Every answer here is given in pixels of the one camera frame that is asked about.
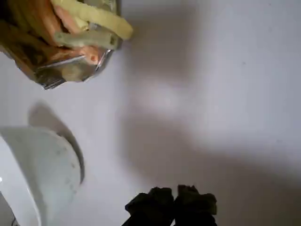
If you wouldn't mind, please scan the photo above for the short yellow veggie straw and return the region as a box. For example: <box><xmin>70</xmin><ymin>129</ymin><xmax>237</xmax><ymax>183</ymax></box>
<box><xmin>74</xmin><ymin>20</ymin><xmax>91</xmax><ymax>33</ymax></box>

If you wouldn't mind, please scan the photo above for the veggie straws snack packet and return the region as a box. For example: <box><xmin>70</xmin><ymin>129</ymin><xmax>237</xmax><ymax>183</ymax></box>
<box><xmin>0</xmin><ymin>0</ymin><xmax>125</xmax><ymax>91</ymax></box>

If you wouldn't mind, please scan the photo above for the pale green veggie straw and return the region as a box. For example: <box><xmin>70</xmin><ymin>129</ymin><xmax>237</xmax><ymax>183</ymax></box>
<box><xmin>60</xmin><ymin>64</ymin><xmax>83</xmax><ymax>82</ymax></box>
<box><xmin>53</xmin><ymin>30</ymin><xmax>119</xmax><ymax>50</ymax></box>

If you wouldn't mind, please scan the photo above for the white ceramic bowl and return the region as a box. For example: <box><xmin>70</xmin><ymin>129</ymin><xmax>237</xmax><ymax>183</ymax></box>
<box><xmin>0</xmin><ymin>126</ymin><xmax>85</xmax><ymax>226</ymax></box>

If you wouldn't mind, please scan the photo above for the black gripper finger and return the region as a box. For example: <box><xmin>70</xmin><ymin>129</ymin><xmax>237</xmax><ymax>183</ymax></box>
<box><xmin>122</xmin><ymin>187</ymin><xmax>176</xmax><ymax>226</ymax></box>
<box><xmin>174</xmin><ymin>185</ymin><xmax>218</xmax><ymax>226</ymax></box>

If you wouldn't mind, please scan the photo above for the orange veggie straw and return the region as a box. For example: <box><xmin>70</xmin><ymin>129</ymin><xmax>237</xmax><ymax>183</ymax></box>
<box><xmin>55</xmin><ymin>4</ymin><xmax>100</xmax><ymax>65</ymax></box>

